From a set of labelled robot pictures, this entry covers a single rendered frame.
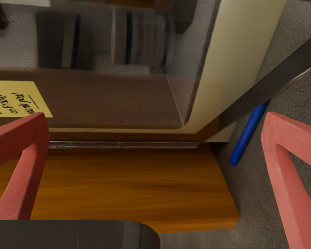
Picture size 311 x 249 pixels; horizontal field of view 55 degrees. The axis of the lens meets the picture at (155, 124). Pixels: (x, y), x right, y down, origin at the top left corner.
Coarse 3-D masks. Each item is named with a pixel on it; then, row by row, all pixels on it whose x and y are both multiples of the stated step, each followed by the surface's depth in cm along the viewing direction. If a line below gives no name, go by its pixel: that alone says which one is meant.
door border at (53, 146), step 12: (60, 144) 37; (72, 144) 37; (84, 144) 37; (96, 144) 37; (108, 144) 38; (120, 144) 38; (132, 144) 38; (144, 144) 39; (156, 144) 39; (168, 144) 39; (180, 144) 40; (192, 144) 40
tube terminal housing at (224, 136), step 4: (232, 124) 41; (228, 128) 42; (232, 128) 42; (220, 132) 42; (224, 132) 42; (228, 132) 42; (232, 132) 42; (216, 136) 42; (220, 136) 42; (224, 136) 42; (228, 136) 42; (208, 140) 42; (212, 140) 43; (216, 140) 43; (220, 140) 43; (224, 140) 43; (228, 140) 43
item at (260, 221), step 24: (288, 96) 30; (240, 120) 40; (264, 120) 34; (216, 144) 48; (240, 168) 40; (264, 168) 34; (240, 192) 40; (264, 192) 34; (240, 216) 40; (264, 216) 34; (168, 240) 76; (192, 240) 58; (216, 240) 47; (240, 240) 39; (264, 240) 34
